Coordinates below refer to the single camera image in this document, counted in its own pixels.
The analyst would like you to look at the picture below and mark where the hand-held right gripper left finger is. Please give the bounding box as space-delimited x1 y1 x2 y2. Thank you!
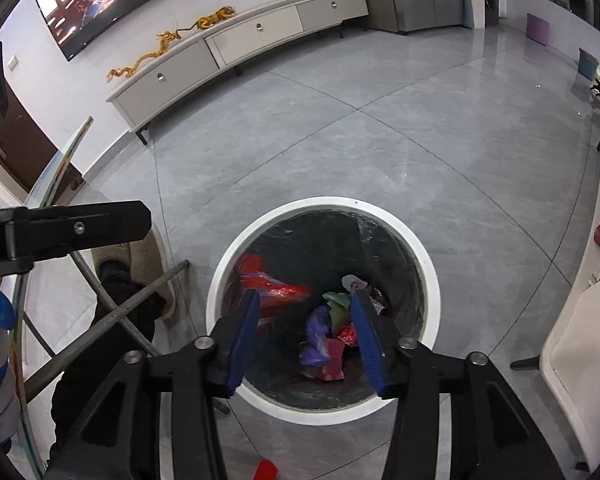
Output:
45 288 261 480

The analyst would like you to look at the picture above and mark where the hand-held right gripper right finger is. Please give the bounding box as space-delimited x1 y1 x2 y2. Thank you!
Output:
350 288 566 480

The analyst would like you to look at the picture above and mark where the pink red packet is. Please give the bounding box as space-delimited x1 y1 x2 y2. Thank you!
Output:
302 337 347 382

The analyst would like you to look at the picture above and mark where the purple wrapper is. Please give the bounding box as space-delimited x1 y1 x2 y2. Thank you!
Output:
299 305 339 367

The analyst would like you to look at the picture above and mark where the red foil wrapper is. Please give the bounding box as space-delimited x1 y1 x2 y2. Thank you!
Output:
237 253 312 328

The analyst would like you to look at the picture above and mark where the white round trash bin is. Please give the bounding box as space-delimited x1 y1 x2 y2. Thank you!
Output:
205 196 441 427

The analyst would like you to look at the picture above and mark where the dark brown door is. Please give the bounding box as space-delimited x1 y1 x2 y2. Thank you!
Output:
0 80 87 197

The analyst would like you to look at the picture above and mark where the beige slipper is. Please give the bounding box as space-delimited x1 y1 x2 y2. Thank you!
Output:
92 232 179 322

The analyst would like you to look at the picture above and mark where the person's dark trouser leg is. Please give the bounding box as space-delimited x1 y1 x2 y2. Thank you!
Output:
49 259 167 466

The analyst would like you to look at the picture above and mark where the golden dragon ornament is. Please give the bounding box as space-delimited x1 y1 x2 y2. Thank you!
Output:
106 24 192 84

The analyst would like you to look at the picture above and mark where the golden tiger ornament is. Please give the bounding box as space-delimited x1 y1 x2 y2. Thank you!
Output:
195 5 237 31

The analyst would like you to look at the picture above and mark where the white grey television cabinet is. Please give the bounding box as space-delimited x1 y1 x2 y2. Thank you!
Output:
105 0 370 147

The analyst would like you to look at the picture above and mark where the teal bin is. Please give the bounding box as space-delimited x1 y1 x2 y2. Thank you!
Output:
578 47 599 82

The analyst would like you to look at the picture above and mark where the purple bin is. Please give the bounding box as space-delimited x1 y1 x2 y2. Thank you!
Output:
526 12 551 47

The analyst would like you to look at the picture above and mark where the metal table frame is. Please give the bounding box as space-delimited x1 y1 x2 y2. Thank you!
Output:
15 250 231 416

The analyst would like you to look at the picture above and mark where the wall-mounted television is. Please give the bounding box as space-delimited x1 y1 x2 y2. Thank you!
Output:
32 0 253 62

